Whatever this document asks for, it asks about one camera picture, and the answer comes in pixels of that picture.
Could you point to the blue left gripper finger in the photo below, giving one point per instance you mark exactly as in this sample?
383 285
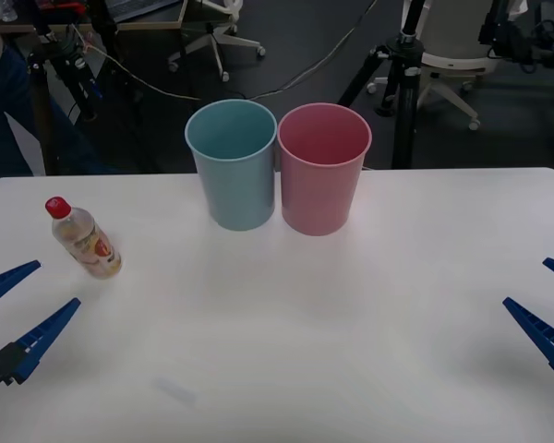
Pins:
37 341
9 281

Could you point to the red-capped clear plastic bottle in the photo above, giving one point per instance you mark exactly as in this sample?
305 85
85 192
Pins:
87 242

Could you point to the person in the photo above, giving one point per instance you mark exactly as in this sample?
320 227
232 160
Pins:
2 101

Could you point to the black tripod with tape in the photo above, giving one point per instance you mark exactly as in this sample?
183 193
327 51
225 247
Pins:
80 87

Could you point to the tall black tripod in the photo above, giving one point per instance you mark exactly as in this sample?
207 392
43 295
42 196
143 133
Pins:
406 106

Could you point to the white office chair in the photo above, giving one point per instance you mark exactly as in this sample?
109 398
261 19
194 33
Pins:
452 60

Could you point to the pale blue plastic bin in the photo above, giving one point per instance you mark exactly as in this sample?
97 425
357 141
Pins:
237 189

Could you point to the pink plastic bin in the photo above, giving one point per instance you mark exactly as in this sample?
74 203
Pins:
318 198

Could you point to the grey laptop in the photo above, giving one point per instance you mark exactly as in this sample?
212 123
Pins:
134 8

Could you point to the dark desk with wooden edge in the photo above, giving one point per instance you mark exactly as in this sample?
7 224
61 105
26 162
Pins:
159 17

